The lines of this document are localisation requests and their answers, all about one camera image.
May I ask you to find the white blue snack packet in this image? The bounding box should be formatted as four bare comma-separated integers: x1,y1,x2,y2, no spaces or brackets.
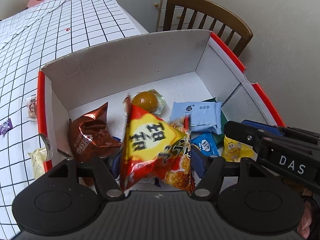
191,133,219,157

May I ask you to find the brown oreo snack bag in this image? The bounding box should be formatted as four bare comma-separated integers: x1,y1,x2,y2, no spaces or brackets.
68,103,121,162

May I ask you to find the yellow m&m packet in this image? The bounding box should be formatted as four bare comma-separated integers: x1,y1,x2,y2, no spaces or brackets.
222,137,257,163

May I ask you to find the red yellow chips bag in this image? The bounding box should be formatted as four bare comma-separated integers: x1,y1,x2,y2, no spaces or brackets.
119,96,195,192

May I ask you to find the light blue snack packet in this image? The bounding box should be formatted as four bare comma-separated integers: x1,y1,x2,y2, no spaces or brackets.
170,102,222,135

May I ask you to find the braised egg packet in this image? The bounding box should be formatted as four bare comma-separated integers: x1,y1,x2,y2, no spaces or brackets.
123,89,166,115

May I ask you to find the pale yellow snack packet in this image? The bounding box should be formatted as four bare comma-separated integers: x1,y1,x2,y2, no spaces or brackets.
28,147,47,179

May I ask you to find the small pink snack packet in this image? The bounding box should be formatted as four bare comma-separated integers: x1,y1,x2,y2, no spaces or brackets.
26,94,37,122

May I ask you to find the purple candy packet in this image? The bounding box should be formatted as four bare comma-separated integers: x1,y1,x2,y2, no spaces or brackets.
0,118,13,135

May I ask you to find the person right hand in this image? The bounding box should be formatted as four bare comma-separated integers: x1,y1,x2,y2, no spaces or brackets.
297,202,312,239

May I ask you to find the red white cardboard box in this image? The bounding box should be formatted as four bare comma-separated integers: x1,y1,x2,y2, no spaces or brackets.
36,29,286,196

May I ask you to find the brown wooden chair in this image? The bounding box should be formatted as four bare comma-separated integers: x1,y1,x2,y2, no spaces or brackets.
163,0,253,56

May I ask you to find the white black checkered tablecloth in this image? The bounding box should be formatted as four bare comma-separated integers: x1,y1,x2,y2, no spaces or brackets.
1,0,145,239

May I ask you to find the pink box on table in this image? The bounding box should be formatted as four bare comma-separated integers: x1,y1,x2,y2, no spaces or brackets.
26,0,44,9

